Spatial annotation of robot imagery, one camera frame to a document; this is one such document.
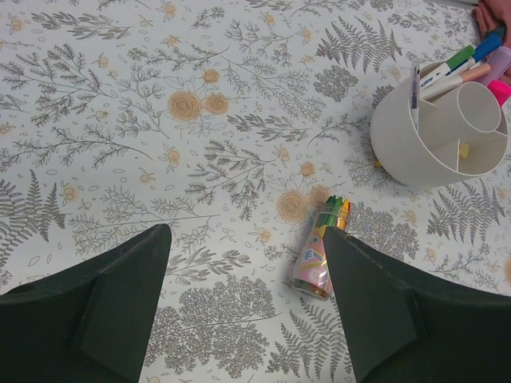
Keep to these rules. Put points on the gold binder clip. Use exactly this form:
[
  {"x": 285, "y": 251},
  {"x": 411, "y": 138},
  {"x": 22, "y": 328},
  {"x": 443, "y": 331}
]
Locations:
[{"x": 463, "y": 151}]

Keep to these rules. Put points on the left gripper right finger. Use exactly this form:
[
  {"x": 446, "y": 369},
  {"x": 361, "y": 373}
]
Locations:
[{"x": 405, "y": 325}]

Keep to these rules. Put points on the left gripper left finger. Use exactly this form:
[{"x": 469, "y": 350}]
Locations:
[{"x": 90, "y": 322}]

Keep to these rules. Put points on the grey thin pen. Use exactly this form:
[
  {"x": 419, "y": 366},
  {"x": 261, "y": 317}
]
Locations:
[{"x": 414, "y": 92}]

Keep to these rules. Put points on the folded red cloth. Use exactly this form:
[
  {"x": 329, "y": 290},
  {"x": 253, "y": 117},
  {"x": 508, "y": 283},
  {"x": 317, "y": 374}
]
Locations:
[{"x": 492, "y": 14}]

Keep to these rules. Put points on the blue capped marker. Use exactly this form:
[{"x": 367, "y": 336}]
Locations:
[{"x": 486, "y": 47}]

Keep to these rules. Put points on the floral patterned table mat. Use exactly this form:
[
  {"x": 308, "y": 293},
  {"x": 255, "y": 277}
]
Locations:
[{"x": 231, "y": 122}]

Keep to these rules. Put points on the green capped white marker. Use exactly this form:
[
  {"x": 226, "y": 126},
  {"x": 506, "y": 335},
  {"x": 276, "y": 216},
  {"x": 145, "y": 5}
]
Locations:
[{"x": 446, "y": 67}]

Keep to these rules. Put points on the white divided round organizer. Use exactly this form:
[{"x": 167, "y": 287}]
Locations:
[{"x": 428, "y": 157}]

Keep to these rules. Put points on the orange capped white pen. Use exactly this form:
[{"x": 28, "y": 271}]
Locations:
[{"x": 450, "y": 83}]

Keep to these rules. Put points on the pink black highlighter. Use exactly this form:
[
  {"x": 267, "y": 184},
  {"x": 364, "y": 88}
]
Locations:
[{"x": 500, "y": 90}]

